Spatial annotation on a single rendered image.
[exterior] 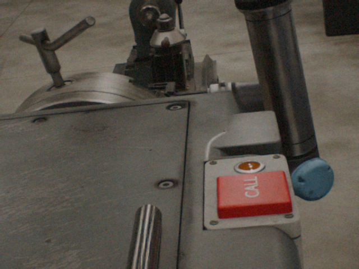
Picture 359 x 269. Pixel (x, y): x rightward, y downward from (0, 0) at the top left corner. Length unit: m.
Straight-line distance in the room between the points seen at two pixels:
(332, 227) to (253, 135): 2.39
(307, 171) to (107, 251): 0.72
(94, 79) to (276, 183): 0.51
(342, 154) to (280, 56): 2.60
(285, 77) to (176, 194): 0.58
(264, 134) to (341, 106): 3.64
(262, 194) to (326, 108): 3.77
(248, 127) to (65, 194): 0.21
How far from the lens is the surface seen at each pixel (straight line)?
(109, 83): 1.08
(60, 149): 0.81
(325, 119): 4.23
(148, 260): 0.53
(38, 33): 1.07
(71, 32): 0.92
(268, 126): 0.79
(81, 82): 1.09
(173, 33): 1.67
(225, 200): 0.62
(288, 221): 0.60
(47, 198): 0.70
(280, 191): 0.62
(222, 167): 0.70
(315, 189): 1.29
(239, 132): 0.78
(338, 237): 3.08
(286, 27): 1.20
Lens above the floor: 1.55
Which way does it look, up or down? 22 degrees down
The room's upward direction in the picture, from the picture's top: 7 degrees counter-clockwise
